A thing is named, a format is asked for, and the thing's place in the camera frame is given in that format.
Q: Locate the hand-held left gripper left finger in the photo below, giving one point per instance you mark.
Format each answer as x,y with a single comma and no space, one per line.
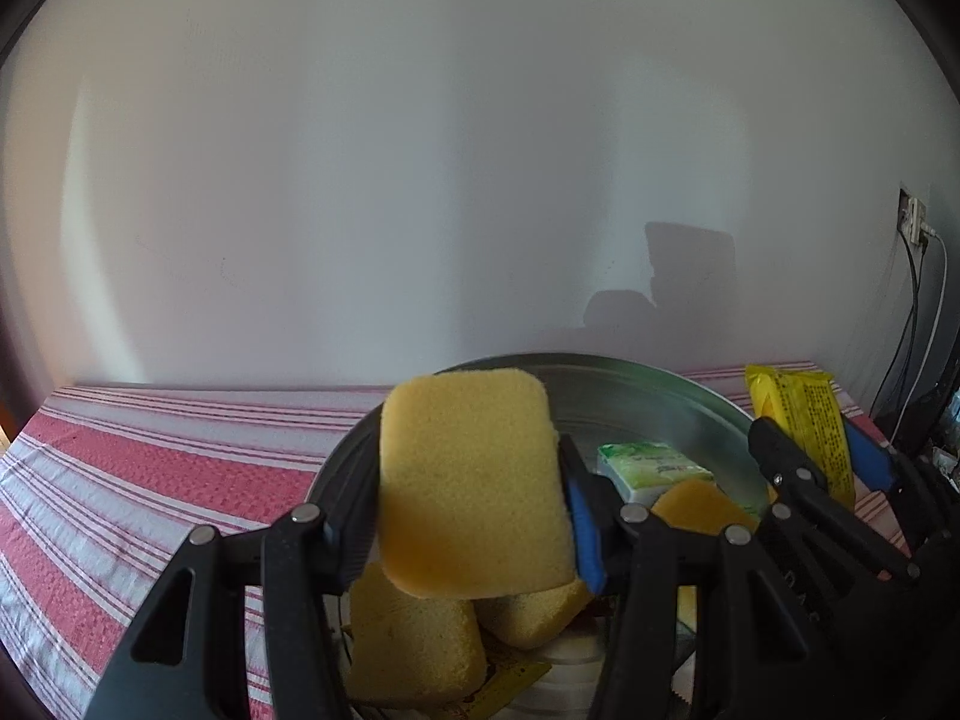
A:
352,540

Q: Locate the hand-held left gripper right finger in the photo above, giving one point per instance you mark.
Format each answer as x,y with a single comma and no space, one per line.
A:
585,540

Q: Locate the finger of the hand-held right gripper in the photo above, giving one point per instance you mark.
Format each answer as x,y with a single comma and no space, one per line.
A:
787,465
874,461

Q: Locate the yellow cracker packet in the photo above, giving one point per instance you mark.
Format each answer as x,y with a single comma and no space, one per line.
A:
806,420

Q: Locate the green leaf tissue pack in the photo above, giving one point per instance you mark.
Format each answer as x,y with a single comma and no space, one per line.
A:
645,472

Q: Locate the round metal cookie tin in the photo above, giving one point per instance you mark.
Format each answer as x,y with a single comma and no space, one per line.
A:
660,405

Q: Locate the yellow snack sachet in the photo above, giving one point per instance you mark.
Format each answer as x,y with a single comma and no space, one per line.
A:
510,682

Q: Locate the red striped tablecloth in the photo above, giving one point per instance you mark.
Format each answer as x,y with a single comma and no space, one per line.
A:
150,465

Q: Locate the white wall socket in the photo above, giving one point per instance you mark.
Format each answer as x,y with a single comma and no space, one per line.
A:
911,214

